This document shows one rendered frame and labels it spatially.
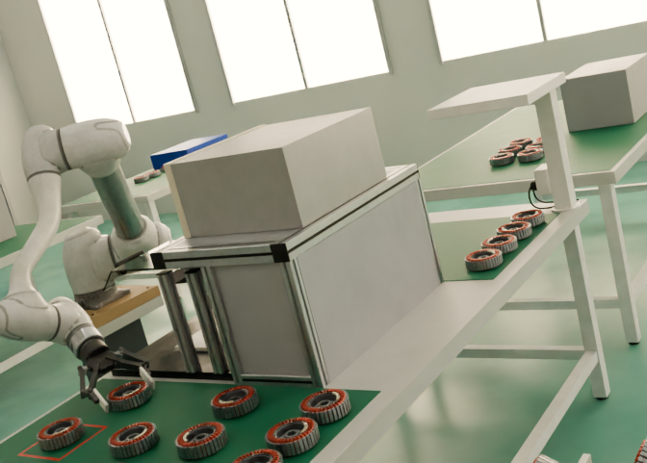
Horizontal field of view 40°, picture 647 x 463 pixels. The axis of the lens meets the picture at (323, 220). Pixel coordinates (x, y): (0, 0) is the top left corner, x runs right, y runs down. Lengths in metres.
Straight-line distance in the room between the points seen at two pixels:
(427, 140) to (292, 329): 5.41
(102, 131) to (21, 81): 7.76
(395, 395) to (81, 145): 1.28
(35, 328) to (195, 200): 0.56
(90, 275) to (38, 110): 7.23
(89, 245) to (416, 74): 4.56
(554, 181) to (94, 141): 1.52
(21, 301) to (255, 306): 0.66
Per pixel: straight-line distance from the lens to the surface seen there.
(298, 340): 2.12
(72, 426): 2.28
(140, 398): 2.35
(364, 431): 1.89
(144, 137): 9.31
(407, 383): 2.05
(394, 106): 7.50
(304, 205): 2.12
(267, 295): 2.12
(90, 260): 3.25
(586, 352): 3.36
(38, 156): 2.78
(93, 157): 2.77
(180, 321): 2.36
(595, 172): 3.59
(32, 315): 2.47
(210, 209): 2.27
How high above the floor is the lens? 1.59
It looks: 13 degrees down
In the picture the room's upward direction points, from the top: 14 degrees counter-clockwise
